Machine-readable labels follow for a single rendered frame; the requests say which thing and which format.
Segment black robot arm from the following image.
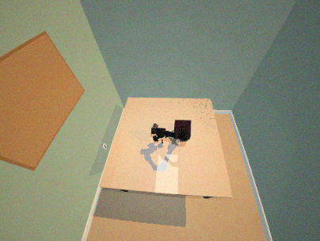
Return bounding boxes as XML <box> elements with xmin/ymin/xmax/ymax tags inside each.
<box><xmin>151</xmin><ymin>126</ymin><xmax>189</xmax><ymax>141</ymax></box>

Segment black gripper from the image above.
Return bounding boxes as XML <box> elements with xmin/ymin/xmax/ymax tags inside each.
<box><xmin>153</xmin><ymin>136</ymin><xmax>168</xmax><ymax>142</ymax></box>

